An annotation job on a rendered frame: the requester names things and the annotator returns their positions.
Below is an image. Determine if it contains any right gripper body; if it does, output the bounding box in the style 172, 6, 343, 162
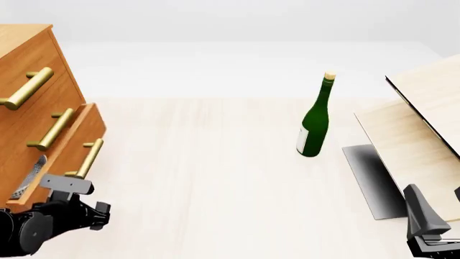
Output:
407, 232, 460, 259

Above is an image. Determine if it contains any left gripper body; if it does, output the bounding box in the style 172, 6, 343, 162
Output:
85, 201, 111, 232

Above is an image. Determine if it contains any wooden drawer pulled open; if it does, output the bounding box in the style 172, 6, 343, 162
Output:
5, 101, 108, 214

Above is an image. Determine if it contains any wooden cabinet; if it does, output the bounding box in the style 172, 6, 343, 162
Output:
0, 24, 108, 214

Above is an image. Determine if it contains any grey plate on black stalk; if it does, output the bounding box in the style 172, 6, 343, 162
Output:
38, 173, 95, 203

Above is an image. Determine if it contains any pale wooden rack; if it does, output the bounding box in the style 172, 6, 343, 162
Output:
341, 53, 460, 221

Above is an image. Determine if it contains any green wine bottle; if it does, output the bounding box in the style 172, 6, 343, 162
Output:
295, 71, 338, 158

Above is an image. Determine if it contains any slim brass drawer handle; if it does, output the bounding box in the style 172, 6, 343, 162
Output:
64, 137, 105, 179

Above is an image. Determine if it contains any medium brass drawer handle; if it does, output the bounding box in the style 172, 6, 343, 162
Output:
27, 107, 75, 152

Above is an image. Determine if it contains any wooden drawer with medium handle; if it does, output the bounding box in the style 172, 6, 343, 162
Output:
0, 71, 87, 173

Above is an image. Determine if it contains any large brass drawer handle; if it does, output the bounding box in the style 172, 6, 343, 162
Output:
0, 66, 55, 111

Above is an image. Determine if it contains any wooden drawer with largest handle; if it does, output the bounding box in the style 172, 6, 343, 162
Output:
0, 28, 75, 114

